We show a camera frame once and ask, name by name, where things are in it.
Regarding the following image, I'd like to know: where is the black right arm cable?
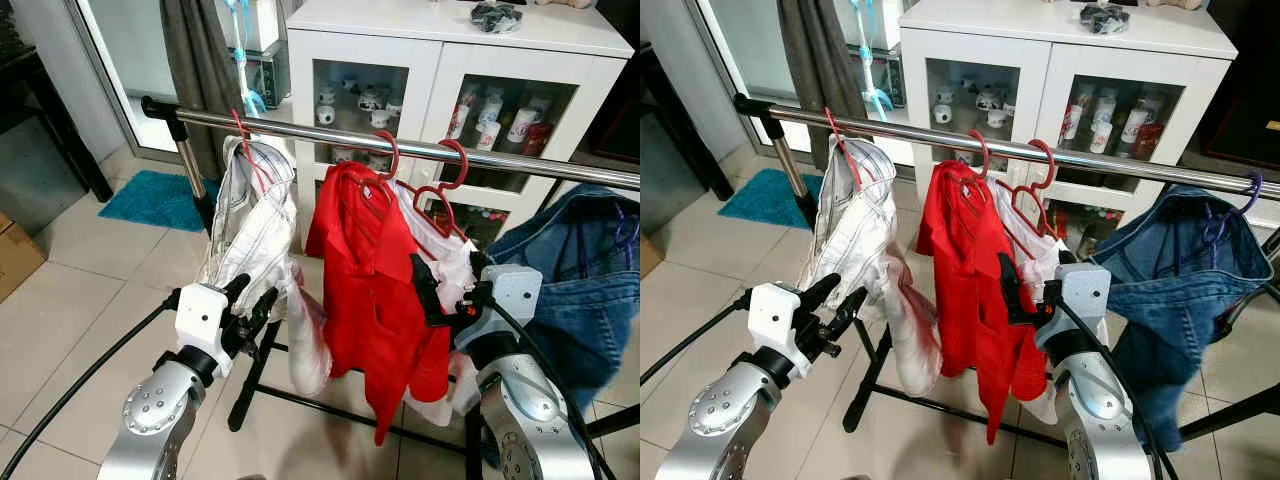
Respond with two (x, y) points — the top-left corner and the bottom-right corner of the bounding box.
(485, 295), (621, 480)
(1055, 295), (1176, 480)

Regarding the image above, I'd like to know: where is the teal floor mat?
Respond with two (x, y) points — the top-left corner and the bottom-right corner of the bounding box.
(717, 168), (816, 229)
(97, 170), (216, 233)

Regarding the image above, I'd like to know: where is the red plastic hanger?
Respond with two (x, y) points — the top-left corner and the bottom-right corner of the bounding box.
(230, 108), (276, 196)
(395, 138), (471, 246)
(825, 107), (866, 191)
(950, 130), (993, 196)
(340, 130), (401, 201)
(995, 138), (1058, 241)

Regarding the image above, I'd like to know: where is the light blue plastic hanger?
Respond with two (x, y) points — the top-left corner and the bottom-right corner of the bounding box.
(222, 0), (269, 116)
(855, 0), (896, 121)

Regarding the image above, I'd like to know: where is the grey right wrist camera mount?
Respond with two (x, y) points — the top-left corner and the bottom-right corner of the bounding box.
(1040, 263), (1113, 346)
(480, 265), (544, 346)

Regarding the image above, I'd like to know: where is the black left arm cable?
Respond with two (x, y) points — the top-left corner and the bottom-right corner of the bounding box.
(0, 288), (183, 480)
(640, 292), (751, 386)

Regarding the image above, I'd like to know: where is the purple plastic hanger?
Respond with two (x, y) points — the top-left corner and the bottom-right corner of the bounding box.
(608, 200), (640, 263)
(1200, 170), (1264, 251)

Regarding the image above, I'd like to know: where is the glass sliding door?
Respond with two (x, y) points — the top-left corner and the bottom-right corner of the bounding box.
(65, 0), (291, 161)
(690, 0), (901, 166)

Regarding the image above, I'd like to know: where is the white glass-door cabinet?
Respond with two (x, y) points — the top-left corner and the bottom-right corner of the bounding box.
(285, 0), (636, 251)
(897, 0), (1239, 241)

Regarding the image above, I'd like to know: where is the black crumpled object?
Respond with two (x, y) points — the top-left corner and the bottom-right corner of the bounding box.
(1080, 3), (1131, 36)
(470, 2), (524, 34)

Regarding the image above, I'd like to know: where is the blue denim jacket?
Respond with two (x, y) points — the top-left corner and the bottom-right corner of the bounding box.
(1090, 183), (1276, 451)
(485, 183), (640, 411)

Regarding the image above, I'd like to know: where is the white printed can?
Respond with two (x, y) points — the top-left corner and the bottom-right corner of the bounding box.
(507, 105), (539, 146)
(1120, 105), (1151, 146)

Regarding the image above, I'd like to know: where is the red shirt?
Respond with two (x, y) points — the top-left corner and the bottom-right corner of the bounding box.
(305, 160), (451, 446)
(915, 160), (1051, 446)

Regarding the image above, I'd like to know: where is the cream white jacket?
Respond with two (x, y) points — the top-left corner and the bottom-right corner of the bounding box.
(800, 135), (941, 396)
(195, 135), (331, 396)

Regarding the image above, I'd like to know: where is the metal clothes rack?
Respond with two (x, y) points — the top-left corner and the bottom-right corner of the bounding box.
(732, 93), (1280, 451)
(140, 95), (640, 456)

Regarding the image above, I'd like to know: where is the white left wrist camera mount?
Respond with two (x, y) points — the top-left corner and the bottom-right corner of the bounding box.
(748, 283), (806, 351)
(175, 283), (233, 351)

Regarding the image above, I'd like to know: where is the grey curtain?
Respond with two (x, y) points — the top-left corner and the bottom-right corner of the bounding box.
(778, 0), (861, 141)
(160, 0), (246, 151)

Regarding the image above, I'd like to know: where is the white thin garment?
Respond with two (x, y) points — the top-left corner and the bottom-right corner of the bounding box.
(395, 180), (481, 426)
(995, 180), (1066, 426)

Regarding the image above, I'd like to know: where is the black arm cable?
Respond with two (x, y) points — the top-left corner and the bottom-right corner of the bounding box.
(485, 295), (621, 480)
(1055, 295), (1176, 480)
(640, 292), (751, 386)
(0, 288), (183, 480)

